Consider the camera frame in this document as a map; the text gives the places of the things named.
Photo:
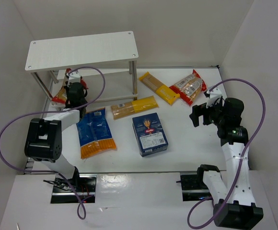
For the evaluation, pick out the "white two-tier metal shelf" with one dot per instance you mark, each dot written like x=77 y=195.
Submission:
x=115 y=54

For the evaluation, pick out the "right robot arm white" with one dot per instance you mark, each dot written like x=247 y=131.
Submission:
x=234 y=205

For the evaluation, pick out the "blue Barilla pasta box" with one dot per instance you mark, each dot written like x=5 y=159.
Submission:
x=149 y=134

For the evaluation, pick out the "yellow spaghetti bag far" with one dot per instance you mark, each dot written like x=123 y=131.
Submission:
x=159 y=88

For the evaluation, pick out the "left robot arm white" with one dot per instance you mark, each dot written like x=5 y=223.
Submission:
x=44 y=138

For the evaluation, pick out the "blue orange pasta bag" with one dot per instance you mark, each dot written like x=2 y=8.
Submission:
x=94 y=134

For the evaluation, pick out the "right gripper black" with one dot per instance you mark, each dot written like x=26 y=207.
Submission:
x=202 y=115

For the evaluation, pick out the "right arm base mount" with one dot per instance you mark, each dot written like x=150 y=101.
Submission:
x=192 y=190

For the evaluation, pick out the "red fusilli bag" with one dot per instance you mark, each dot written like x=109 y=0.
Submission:
x=60 y=98
x=189 y=87

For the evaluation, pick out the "yellow spaghetti bag near shelf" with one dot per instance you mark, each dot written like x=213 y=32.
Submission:
x=137 y=106

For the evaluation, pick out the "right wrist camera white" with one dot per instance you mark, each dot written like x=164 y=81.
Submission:
x=213 y=96

